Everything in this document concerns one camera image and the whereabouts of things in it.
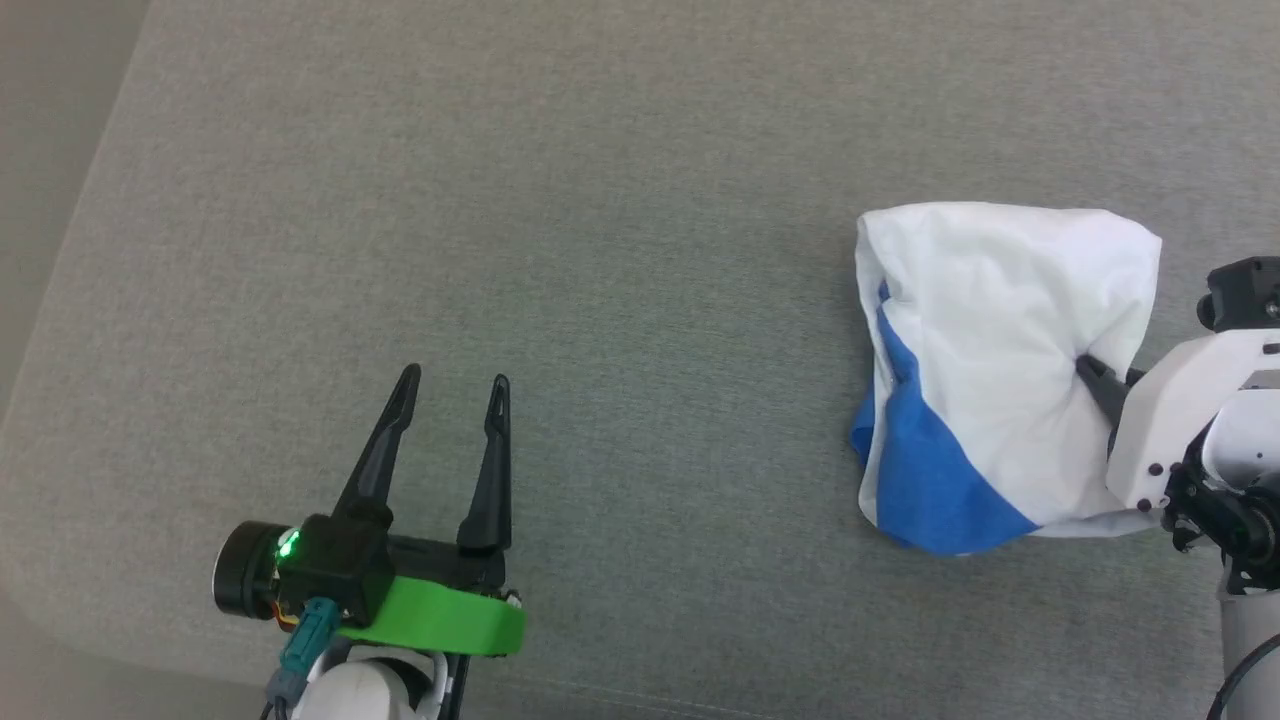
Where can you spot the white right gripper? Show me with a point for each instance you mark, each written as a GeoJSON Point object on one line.
{"type": "Point", "coordinates": [1170, 420]}

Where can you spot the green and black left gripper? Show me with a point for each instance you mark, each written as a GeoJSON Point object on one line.
{"type": "Point", "coordinates": [440, 615]}

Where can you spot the blue and white raglan shirt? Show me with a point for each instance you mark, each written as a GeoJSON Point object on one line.
{"type": "Point", "coordinates": [1000, 300]}

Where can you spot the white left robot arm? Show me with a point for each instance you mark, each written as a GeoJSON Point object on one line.
{"type": "Point", "coordinates": [360, 695]}

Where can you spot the grey fabric sofa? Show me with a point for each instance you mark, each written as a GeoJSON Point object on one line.
{"type": "Point", "coordinates": [600, 200]}

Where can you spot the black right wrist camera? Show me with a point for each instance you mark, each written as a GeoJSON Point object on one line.
{"type": "Point", "coordinates": [1245, 295]}

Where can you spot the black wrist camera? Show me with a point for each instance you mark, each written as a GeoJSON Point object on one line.
{"type": "Point", "coordinates": [1245, 295]}
{"type": "Point", "coordinates": [240, 570]}

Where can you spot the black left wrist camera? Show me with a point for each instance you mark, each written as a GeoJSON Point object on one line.
{"type": "Point", "coordinates": [240, 570]}

